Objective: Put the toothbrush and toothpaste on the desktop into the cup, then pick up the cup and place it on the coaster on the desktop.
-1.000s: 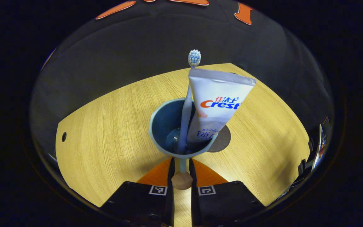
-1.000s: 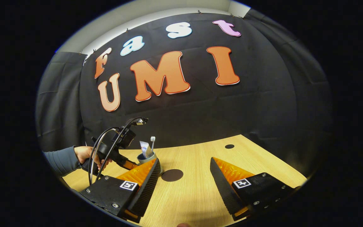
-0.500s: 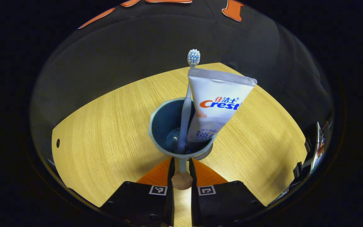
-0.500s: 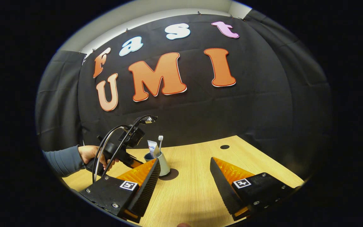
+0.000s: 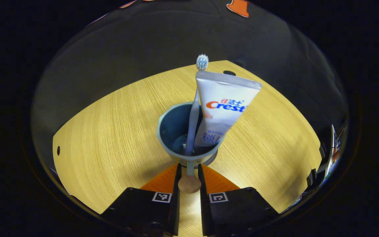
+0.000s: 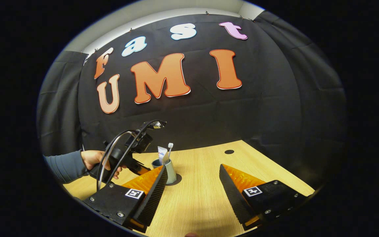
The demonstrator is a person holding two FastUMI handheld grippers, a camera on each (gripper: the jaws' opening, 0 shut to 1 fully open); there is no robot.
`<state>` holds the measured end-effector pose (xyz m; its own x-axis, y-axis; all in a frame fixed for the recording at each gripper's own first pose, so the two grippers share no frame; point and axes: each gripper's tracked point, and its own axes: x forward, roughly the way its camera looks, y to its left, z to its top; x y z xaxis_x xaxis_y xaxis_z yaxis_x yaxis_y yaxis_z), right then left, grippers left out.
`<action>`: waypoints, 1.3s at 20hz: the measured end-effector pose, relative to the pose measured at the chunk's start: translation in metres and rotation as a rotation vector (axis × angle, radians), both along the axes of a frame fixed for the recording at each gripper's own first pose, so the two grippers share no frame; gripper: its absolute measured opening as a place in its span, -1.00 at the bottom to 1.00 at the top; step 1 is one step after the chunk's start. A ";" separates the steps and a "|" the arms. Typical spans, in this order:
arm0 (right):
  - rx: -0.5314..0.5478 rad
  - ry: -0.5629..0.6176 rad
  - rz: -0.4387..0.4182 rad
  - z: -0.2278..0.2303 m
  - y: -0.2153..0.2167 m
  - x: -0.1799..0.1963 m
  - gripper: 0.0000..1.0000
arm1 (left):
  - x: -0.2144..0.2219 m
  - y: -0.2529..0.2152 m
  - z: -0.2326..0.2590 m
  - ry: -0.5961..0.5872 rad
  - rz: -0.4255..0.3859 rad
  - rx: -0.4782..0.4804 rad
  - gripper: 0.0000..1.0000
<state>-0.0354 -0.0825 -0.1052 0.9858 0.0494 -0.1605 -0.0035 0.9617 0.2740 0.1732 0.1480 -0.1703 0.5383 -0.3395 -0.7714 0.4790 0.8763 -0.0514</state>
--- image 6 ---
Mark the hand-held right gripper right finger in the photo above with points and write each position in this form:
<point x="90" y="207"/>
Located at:
<point x="234" y="197"/>

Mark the wooden desktop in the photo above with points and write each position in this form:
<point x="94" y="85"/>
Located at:
<point x="199" y="164"/>

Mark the black backdrop cloth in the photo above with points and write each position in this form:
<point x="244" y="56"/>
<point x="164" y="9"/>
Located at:
<point x="209" y="118"/>

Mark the white toothpaste tube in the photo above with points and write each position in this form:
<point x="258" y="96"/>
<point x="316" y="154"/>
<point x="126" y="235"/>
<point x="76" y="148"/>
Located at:
<point x="161" y="153"/>

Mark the dark brown round coaster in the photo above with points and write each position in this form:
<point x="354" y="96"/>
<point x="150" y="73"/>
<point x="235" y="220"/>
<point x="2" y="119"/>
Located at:
<point x="179" y="179"/>

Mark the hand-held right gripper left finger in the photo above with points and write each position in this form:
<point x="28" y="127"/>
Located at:
<point x="151" y="197"/>

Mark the white toothbrush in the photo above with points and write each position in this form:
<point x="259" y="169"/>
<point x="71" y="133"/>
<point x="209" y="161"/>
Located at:
<point x="170" y="145"/>

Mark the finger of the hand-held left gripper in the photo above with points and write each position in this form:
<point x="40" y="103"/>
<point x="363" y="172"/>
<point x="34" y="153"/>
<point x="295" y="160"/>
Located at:
<point x="141" y="170"/>

